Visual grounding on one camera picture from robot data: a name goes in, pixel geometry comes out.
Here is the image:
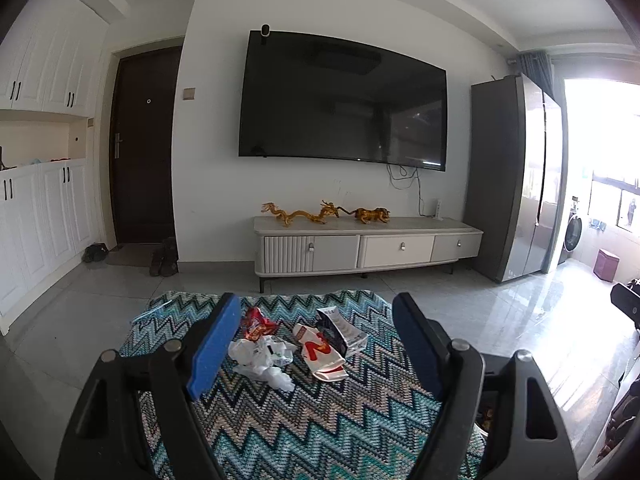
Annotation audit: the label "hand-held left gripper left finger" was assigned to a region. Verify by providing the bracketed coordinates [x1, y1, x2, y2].
[54, 292, 243, 480]

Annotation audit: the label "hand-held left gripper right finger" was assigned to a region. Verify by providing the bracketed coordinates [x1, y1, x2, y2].
[392, 292, 579, 480]

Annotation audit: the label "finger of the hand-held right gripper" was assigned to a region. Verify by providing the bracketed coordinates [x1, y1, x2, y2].
[611, 282, 640, 332]

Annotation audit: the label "white paper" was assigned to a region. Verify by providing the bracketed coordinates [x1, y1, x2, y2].
[229, 335, 298, 393]

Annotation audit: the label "red snack packet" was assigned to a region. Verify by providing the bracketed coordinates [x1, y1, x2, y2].
[241, 307, 278, 341]

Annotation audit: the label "white printed carton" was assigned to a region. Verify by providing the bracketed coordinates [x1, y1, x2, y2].
[316, 306, 370, 358]

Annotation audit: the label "purple storage stool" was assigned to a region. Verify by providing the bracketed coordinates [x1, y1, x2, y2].
[594, 248, 621, 282]

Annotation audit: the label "grey washing machine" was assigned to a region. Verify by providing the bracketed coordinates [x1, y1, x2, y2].
[560, 195, 585, 266]

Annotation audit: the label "dark boots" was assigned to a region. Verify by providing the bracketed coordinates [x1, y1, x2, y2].
[149, 236, 178, 277]

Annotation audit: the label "white television cabinet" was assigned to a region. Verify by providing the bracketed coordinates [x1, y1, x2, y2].
[253, 215, 484, 293]

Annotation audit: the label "zigzag knitted blanket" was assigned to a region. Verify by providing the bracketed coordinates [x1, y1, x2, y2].
[119, 289, 488, 480]

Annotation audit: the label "balcony window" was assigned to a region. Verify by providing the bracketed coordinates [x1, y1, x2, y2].
[590, 170, 640, 233]

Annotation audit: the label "golden tiger figurine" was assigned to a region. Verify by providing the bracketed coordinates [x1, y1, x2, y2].
[340, 206, 392, 225]

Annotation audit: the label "dark sneakers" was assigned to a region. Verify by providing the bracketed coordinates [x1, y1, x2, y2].
[81, 242, 109, 264]

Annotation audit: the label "golden dragon figurine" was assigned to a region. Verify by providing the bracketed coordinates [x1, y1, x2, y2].
[261, 200, 346, 227]

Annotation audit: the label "silver double-door refrigerator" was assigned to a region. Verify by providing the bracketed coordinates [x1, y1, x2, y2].
[470, 72, 563, 284]

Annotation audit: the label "dark brown entrance door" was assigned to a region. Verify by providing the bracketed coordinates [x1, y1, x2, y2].
[110, 46, 183, 247]

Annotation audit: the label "white built-in cabinet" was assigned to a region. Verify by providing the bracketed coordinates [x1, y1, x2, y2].
[0, 0, 111, 336]

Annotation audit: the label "grey curtain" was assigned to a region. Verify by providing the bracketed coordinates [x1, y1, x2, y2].
[515, 51, 556, 106]

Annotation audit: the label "black television cables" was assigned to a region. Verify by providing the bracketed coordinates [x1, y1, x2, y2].
[385, 162, 423, 218]

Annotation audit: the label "large black wall television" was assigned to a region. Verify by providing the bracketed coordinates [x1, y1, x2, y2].
[237, 30, 448, 172]

